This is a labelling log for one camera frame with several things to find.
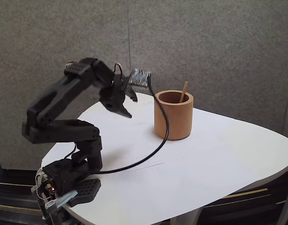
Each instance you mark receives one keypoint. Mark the tan pen with black print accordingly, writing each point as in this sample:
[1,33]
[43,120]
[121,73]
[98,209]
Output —
[184,91]

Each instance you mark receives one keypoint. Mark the brown cork pen holder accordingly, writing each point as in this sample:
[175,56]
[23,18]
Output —
[179,124]

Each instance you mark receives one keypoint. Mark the grey metal table clamp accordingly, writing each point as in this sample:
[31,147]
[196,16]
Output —
[68,195]

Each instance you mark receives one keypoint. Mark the controller board with red light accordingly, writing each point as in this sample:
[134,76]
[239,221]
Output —
[50,187]

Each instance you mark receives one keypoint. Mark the white table leg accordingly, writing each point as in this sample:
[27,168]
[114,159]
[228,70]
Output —
[284,211]
[186,218]

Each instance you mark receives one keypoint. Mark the bare camera circuit board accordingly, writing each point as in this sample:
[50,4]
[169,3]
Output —
[140,77]

